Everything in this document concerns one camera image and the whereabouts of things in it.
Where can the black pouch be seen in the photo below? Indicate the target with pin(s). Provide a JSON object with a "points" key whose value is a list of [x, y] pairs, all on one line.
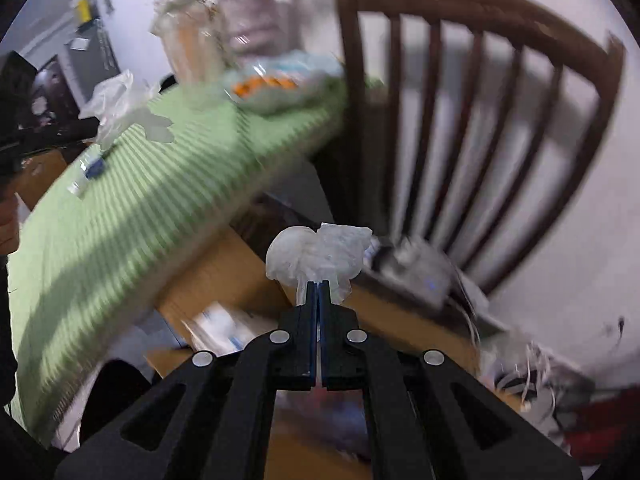
{"points": [[167, 82]]}

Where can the yellow box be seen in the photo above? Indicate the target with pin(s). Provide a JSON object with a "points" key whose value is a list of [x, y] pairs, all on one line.
{"points": [[84, 10]]}

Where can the grey crumpled packaging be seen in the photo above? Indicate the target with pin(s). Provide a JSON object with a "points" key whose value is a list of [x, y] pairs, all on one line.
{"points": [[410, 270]]}

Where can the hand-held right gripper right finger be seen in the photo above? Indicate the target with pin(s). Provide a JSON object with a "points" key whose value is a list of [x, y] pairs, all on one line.
{"points": [[340, 345]]}

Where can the person's left hand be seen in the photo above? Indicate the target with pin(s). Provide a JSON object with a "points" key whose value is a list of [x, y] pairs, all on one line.
{"points": [[7, 230]]}

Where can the pink vase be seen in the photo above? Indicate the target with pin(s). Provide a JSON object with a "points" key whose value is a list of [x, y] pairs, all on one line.
{"points": [[255, 20]]}

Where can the red bag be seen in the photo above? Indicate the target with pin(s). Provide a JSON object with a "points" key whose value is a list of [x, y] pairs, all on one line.
{"points": [[605, 425]]}

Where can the dark wooden chair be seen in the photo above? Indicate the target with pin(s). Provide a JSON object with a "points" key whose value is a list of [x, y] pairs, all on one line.
{"points": [[500, 5]]}

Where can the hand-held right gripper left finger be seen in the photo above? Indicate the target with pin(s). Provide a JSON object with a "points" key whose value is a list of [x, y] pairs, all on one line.
{"points": [[297, 345]]}

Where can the clear plastic jug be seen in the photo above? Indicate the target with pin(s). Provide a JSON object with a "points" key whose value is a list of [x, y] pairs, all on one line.
{"points": [[192, 45]]}

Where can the blue bottle cap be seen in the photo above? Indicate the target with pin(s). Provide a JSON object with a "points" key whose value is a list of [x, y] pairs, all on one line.
{"points": [[95, 167]]}

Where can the small clear plastic scrap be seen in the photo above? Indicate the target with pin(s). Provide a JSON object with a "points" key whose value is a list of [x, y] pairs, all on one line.
{"points": [[75, 190]]}

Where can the dark entrance door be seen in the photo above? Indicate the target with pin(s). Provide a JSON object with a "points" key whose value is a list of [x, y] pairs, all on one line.
{"points": [[50, 90]]}

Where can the green bowl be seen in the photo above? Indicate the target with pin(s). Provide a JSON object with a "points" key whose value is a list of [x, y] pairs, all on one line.
{"points": [[280, 102]]}

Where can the grey refrigerator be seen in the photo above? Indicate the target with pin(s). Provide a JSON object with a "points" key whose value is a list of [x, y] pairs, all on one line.
{"points": [[95, 60]]}

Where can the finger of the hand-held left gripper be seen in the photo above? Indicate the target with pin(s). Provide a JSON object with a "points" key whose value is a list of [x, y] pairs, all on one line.
{"points": [[55, 135]]}

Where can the white tissue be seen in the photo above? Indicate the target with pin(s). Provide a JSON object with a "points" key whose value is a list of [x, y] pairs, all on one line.
{"points": [[320, 255]]}

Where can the orange fruit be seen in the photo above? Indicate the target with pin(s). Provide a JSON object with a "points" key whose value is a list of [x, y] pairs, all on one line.
{"points": [[277, 83], [246, 90]]}

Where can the cardboard box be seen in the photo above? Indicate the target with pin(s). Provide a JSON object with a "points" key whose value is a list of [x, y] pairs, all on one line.
{"points": [[225, 270]]}

